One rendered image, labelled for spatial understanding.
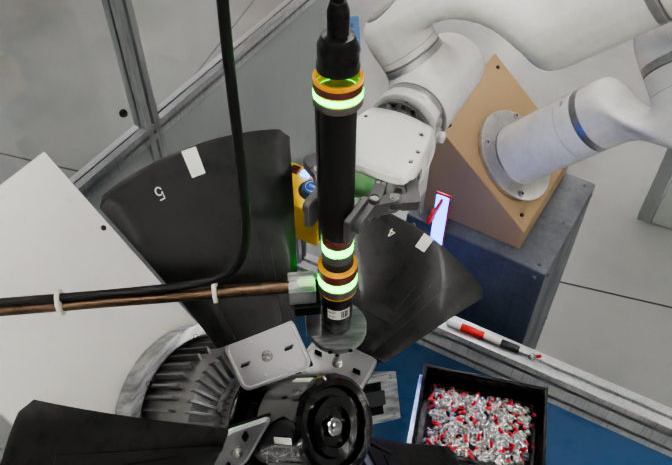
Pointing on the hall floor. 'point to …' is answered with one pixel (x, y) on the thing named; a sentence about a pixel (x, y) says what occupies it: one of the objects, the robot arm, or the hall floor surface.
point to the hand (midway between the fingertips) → (336, 212)
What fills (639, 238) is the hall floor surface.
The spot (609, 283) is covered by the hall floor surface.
